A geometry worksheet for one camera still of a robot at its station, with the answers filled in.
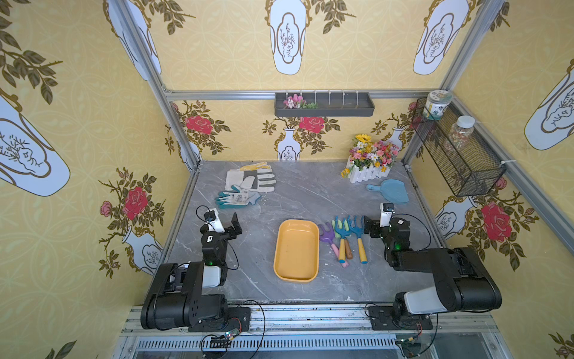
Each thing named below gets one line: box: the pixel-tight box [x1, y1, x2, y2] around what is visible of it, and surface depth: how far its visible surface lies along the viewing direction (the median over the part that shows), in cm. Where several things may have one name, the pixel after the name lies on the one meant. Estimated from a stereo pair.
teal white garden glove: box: [215, 184, 262, 209], surface depth 108 cm
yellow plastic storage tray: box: [273, 219, 320, 283], surface depth 89 cm
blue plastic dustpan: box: [366, 178, 410, 205], surface depth 109 cm
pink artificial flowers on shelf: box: [283, 93, 318, 110], surface depth 89 cm
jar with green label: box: [422, 89, 454, 122], surface depth 87 cm
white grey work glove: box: [224, 161, 277, 193], surface depth 116 cm
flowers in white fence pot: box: [340, 133, 400, 184], surface depth 106 cm
